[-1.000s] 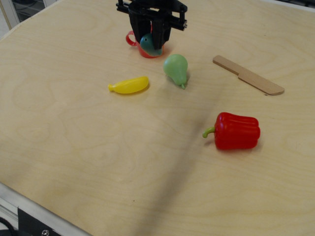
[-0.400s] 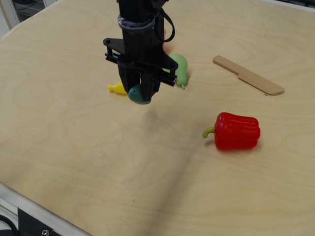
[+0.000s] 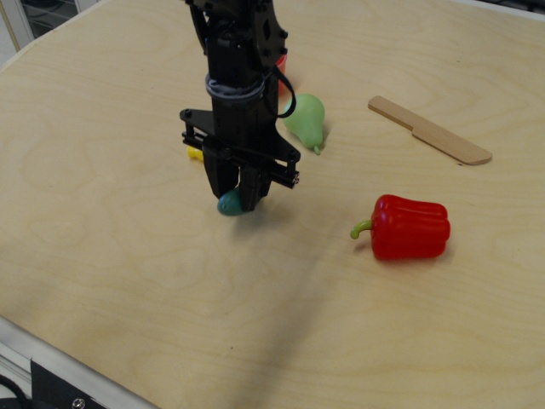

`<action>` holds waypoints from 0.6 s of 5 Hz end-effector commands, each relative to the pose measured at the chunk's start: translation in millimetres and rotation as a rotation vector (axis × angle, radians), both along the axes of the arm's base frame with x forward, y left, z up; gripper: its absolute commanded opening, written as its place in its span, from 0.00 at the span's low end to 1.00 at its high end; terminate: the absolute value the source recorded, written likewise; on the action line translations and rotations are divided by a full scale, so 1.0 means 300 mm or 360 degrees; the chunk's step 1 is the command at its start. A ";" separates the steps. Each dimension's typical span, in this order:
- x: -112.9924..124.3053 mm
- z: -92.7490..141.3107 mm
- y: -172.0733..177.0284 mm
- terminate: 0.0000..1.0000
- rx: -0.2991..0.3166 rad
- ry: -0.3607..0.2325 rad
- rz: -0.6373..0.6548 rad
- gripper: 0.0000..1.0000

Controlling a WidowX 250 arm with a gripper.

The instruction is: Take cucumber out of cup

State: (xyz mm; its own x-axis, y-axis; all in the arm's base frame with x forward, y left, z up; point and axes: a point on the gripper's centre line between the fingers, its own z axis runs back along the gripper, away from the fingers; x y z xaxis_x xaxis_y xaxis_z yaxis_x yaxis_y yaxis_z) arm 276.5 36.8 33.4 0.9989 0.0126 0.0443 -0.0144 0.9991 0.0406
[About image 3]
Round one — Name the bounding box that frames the dark green toy cucumber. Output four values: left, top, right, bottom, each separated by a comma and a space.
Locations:
217, 188, 245, 216

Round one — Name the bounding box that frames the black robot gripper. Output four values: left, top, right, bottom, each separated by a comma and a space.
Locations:
180, 91, 301, 212

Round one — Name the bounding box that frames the yellow toy banana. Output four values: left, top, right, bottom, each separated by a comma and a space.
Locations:
186, 146, 204, 162

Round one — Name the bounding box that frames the light green toy pear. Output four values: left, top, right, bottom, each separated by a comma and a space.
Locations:
283, 94, 325, 155

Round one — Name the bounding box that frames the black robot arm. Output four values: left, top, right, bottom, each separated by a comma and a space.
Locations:
180, 1, 301, 212

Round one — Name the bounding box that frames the black cable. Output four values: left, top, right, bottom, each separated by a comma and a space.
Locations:
0, 374, 31, 409

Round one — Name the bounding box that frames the aluminium table frame rail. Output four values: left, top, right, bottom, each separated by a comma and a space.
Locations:
1, 318, 155, 408

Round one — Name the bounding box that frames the red plastic cup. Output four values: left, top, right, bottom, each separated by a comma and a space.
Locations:
276, 55, 289, 97

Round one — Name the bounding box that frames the red toy bell pepper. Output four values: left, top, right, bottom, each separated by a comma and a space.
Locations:
350, 194, 450, 260

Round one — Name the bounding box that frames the black metal bracket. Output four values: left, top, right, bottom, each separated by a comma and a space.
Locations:
31, 360, 106, 409

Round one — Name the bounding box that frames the wooden toy knife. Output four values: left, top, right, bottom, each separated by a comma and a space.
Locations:
368, 95, 492, 165

